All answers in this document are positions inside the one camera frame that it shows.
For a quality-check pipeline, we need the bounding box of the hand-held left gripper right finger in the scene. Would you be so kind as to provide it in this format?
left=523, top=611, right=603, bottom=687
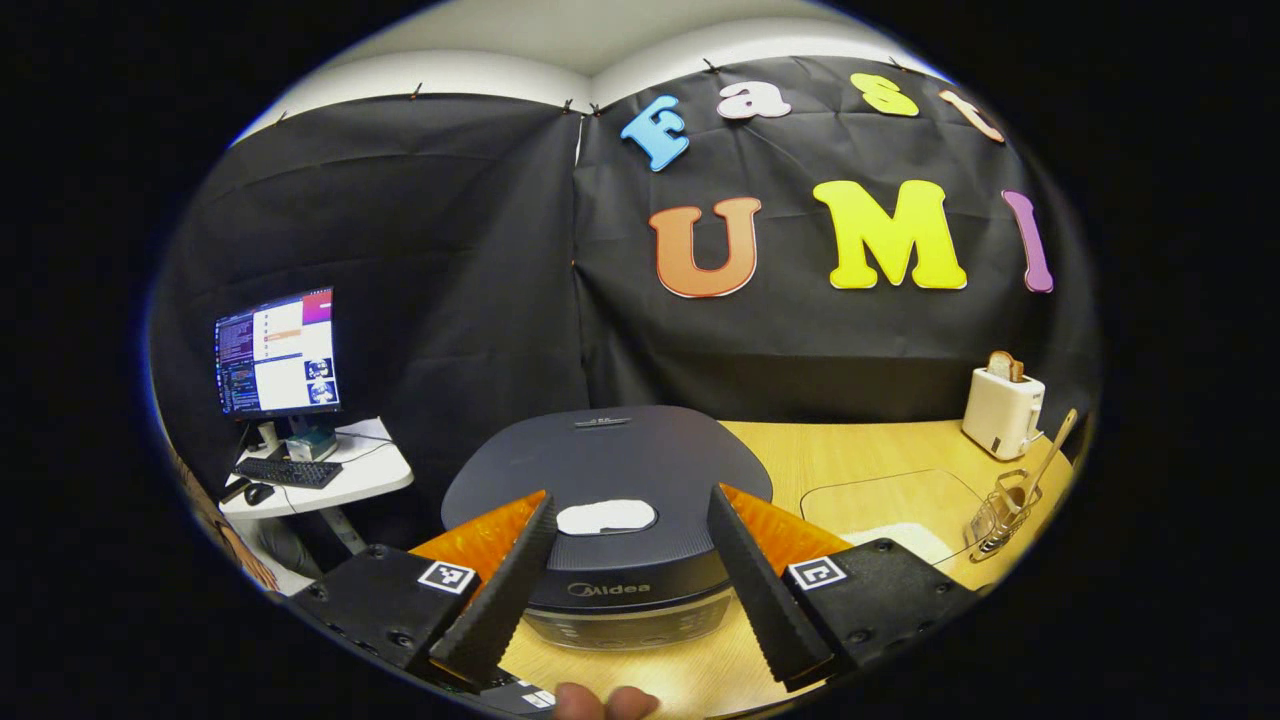
left=705, top=483, right=981, bottom=693

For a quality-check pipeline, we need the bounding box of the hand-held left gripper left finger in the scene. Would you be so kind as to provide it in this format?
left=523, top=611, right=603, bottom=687
left=288, top=490, right=559, bottom=691

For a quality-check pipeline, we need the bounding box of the white rice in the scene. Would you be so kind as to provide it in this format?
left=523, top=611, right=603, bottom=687
left=845, top=522, right=959, bottom=566

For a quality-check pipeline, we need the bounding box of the dark grey rice cooker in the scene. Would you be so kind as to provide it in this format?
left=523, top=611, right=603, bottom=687
left=440, top=405, right=774, bottom=651

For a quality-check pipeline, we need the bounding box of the wire chopstick holder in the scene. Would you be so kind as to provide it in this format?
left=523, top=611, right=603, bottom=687
left=966, top=468, right=1043, bottom=561

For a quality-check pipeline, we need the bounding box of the wooden spoon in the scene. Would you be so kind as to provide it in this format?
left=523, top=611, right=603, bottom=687
left=1003, top=408, right=1079, bottom=511

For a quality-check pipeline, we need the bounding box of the white side table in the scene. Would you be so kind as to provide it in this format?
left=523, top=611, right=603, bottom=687
left=218, top=417, right=414, bottom=561

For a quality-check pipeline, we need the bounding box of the black keyboard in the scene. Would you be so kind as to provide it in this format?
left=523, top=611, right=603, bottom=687
left=235, top=457, right=344, bottom=490

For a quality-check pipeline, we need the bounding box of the patterned brown cloth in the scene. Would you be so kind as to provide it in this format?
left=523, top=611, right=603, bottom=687
left=165, top=440, right=283, bottom=593

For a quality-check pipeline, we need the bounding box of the white toaster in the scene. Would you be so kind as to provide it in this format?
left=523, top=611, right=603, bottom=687
left=962, top=367, right=1046, bottom=461

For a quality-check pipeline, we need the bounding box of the computer monitor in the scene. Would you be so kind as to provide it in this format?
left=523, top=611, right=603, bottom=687
left=214, top=287, right=342, bottom=419

